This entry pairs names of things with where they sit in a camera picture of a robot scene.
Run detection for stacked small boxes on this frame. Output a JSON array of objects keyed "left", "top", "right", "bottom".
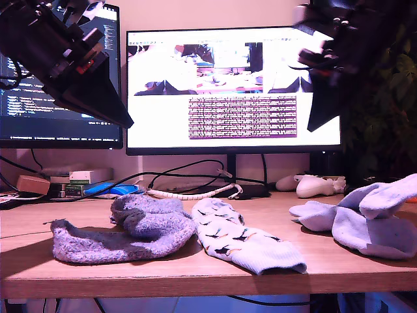
[{"left": 48, "top": 175, "right": 85, "bottom": 199}]

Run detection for white screen monitor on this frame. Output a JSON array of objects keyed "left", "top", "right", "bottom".
[{"left": 125, "top": 25, "right": 343, "bottom": 157}]

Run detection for brown cardboard box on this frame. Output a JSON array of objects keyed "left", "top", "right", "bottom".
[{"left": 16, "top": 175, "right": 51, "bottom": 196}]

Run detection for black printed magazine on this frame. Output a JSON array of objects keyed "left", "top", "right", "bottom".
[{"left": 0, "top": 191, "right": 43, "bottom": 211}]

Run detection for blue pouch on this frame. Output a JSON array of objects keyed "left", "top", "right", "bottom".
[{"left": 83, "top": 183, "right": 146, "bottom": 198}]

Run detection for white spiral cable wrap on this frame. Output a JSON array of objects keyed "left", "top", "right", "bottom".
[{"left": 146, "top": 183, "right": 244, "bottom": 201}]

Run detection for plain white sock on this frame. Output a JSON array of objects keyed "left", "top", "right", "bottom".
[
  {"left": 289, "top": 200, "right": 417, "bottom": 261},
  {"left": 338, "top": 173, "right": 417, "bottom": 220}
]

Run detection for fuzzy grey sock thread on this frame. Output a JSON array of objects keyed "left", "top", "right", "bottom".
[{"left": 50, "top": 218, "right": 198, "bottom": 265}]

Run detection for white game controller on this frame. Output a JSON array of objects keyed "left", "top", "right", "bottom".
[{"left": 295, "top": 175, "right": 336, "bottom": 200}]

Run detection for white toucan print sock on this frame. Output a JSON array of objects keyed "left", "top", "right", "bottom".
[
  {"left": 196, "top": 224, "right": 308, "bottom": 276},
  {"left": 191, "top": 198, "right": 246, "bottom": 229}
]

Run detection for green leafy houseplant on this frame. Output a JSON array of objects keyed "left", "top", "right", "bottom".
[{"left": 338, "top": 19, "right": 417, "bottom": 183}]

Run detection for dark code screen monitor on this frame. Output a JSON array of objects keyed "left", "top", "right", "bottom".
[{"left": 0, "top": 0, "right": 124, "bottom": 151}]

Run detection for fuzzy grey knit sock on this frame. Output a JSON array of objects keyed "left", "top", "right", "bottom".
[{"left": 109, "top": 194, "right": 197, "bottom": 239}]

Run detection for white box green label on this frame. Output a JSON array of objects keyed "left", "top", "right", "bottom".
[{"left": 68, "top": 168, "right": 115, "bottom": 185}]

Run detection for black monitor stand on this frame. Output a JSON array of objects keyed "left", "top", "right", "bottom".
[{"left": 208, "top": 155, "right": 271, "bottom": 200}]

